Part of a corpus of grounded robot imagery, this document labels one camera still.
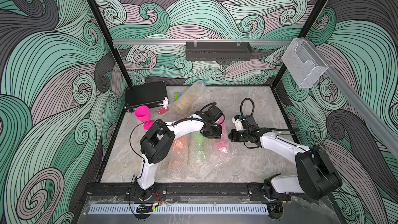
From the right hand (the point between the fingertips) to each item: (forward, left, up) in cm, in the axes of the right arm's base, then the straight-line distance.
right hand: (227, 136), depth 88 cm
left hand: (0, +4, +3) cm, 5 cm away
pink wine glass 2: (-7, +4, +5) cm, 9 cm away
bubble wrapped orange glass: (-15, +27, +4) cm, 31 cm away
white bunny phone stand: (+23, +39, +1) cm, 45 cm away
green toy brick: (+33, +32, -1) cm, 46 cm away
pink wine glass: (+8, +47, +13) cm, 50 cm away
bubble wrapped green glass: (-9, +18, +4) cm, 20 cm away
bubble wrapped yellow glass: (+20, +27, +4) cm, 34 cm away
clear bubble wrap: (-10, +2, -1) cm, 10 cm away
